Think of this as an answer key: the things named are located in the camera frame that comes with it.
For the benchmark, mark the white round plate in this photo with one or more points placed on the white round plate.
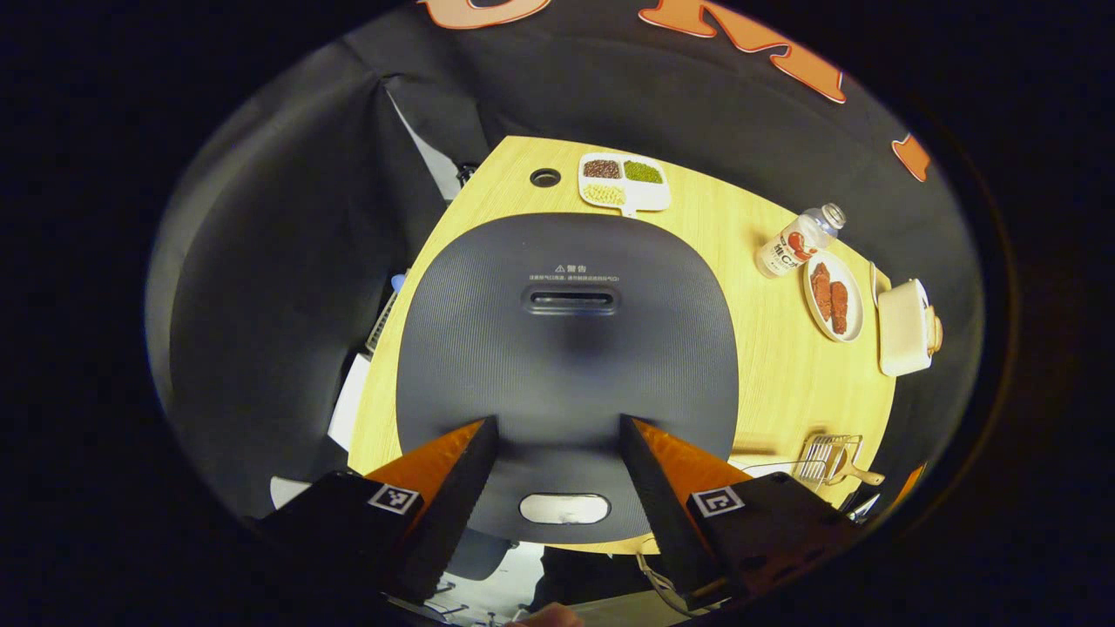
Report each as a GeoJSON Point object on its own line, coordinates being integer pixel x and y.
{"type": "Point", "coordinates": [855, 305]}

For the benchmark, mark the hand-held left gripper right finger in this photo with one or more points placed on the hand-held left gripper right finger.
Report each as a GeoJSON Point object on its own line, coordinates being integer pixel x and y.
{"type": "Point", "coordinates": [662, 505]}

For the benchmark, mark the clear plastic drink bottle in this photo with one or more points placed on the clear plastic drink bottle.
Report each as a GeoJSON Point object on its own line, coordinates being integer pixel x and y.
{"type": "Point", "coordinates": [788, 248]}

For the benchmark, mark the wooden spoon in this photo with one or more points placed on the wooden spoon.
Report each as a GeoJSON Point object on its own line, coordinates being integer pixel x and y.
{"type": "Point", "coordinates": [867, 476]}

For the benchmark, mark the silver black rice cooker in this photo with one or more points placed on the silver black rice cooker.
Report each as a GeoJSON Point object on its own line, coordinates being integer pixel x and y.
{"type": "Point", "coordinates": [566, 366]}

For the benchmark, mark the toasted bread slice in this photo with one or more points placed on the toasted bread slice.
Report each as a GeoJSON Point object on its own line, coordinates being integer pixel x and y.
{"type": "Point", "coordinates": [935, 331]}

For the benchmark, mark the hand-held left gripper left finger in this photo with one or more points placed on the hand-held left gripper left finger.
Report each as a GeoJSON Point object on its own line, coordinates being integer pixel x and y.
{"type": "Point", "coordinates": [453, 505]}

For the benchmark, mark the white toaster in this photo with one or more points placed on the white toaster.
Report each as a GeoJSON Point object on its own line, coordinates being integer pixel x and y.
{"type": "Point", "coordinates": [902, 335]}

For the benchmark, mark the white divided bean dish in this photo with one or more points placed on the white divided bean dish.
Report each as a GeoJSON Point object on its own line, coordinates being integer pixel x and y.
{"type": "Point", "coordinates": [658, 196]}

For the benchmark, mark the red meat slice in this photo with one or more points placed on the red meat slice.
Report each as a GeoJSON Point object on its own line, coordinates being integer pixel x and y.
{"type": "Point", "coordinates": [839, 307]}
{"type": "Point", "coordinates": [821, 292]}

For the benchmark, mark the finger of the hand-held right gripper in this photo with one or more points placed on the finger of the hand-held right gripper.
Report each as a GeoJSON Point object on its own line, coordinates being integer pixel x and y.
{"type": "Point", "coordinates": [910, 483]}

